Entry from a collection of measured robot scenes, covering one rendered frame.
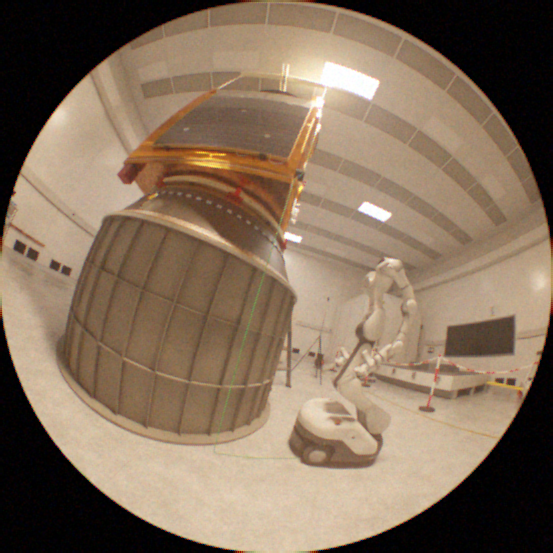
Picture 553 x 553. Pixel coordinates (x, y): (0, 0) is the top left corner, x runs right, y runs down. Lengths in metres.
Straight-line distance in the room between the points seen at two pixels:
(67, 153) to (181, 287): 5.38
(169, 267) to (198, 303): 0.24
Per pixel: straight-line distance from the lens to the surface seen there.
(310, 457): 1.31
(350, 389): 1.31
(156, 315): 1.02
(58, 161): 5.84
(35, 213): 5.71
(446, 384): 4.70
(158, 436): 1.21
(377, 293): 1.44
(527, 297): 7.66
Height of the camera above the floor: 0.80
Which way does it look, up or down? 17 degrees up
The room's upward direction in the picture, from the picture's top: 16 degrees clockwise
